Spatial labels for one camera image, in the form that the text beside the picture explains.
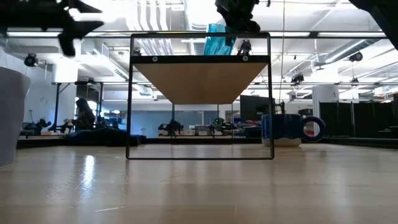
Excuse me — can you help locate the dark blue cloth bag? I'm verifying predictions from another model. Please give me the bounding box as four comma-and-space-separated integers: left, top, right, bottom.
65, 126, 141, 147

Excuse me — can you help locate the light wooden cup tray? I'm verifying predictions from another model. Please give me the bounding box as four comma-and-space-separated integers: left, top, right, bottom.
126, 32, 275, 160

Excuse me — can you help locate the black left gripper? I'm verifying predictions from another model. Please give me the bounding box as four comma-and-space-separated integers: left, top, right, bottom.
0, 0, 105, 57

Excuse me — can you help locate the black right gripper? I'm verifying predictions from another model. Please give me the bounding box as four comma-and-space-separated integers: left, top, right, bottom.
215, 0, 261, 33

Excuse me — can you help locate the black partition screen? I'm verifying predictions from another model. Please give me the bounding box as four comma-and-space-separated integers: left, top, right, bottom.
319, 101, 398, 139

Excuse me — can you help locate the black aluminium table frame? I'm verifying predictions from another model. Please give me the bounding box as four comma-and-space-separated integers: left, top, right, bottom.
17, 136, 398, 149

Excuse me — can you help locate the thin black hanging cable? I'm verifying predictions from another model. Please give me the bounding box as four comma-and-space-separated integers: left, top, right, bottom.
279, 0, 286, 103

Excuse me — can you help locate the dark blue ceramic mug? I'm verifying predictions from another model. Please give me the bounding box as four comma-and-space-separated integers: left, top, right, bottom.
261, 113, 326, 148

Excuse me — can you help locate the black metal stand frame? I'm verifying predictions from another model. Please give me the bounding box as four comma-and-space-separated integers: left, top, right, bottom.
51, 80, 105, 131

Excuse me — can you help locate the teal translucent plastic cup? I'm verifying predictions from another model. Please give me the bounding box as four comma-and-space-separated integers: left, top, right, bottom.
203, 23, 238, 56

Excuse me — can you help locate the grey plastic cup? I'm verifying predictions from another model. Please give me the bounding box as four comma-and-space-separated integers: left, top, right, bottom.
0, 66, 32, 169

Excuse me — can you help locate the black computer monitor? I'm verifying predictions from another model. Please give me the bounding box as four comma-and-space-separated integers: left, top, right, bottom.
239, 95, 276, 123

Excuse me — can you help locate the person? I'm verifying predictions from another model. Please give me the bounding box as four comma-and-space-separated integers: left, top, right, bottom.
71, 98, 96, 131

